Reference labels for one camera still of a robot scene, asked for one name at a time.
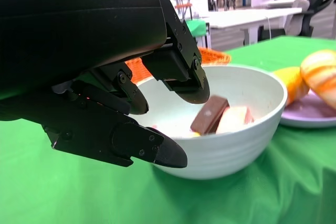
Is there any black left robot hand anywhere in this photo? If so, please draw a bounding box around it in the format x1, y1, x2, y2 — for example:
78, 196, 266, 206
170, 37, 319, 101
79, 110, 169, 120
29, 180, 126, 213
0, 0, 211, 169

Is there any orange white striped ring bread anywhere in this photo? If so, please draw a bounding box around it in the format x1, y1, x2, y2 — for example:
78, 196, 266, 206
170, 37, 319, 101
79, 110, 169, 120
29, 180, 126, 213
300, 49, 336, 110
272, 66, 311, 107

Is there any grey green bowl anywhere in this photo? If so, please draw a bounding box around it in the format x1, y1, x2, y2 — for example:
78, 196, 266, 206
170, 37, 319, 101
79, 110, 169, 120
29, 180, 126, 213
133, 63, 289, 180

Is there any orange wicker basket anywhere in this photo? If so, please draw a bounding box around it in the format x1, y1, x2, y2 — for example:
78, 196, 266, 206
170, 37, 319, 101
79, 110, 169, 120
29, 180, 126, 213
124, 46, 232, 83

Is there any lavender plate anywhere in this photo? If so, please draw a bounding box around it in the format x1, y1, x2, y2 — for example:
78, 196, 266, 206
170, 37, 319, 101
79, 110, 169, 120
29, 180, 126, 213
279, 89, 336, 129

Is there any salmon red layered cake slice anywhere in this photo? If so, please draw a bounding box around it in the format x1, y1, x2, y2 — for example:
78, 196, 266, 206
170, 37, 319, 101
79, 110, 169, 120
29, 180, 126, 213
216, 105, 255, 134

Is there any chocolate cake slice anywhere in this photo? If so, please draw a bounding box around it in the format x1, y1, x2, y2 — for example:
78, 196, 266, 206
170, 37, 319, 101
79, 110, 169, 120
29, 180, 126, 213
190, 95, 230, 134

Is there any grey black office chair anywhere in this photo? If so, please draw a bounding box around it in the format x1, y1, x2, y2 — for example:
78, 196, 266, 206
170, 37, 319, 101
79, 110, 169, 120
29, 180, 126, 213
284, 0, 336, 38

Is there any green tablecloth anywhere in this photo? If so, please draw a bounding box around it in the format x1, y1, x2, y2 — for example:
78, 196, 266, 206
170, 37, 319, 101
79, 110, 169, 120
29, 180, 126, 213
0, 35, 336, 224

